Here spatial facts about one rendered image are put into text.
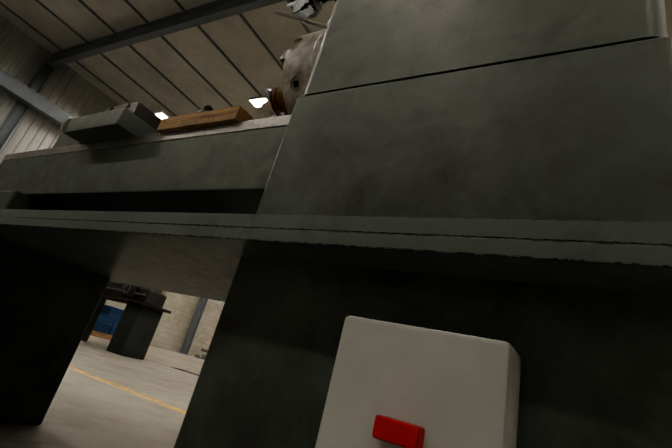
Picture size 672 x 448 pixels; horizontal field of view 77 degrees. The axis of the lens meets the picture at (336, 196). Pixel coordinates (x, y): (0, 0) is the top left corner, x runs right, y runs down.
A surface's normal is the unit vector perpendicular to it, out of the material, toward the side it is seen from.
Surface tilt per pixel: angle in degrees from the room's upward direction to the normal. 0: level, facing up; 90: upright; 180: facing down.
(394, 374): 90
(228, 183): 90
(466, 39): 90
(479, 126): 90
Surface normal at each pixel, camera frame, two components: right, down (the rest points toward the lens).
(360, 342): -0.47, -0.47
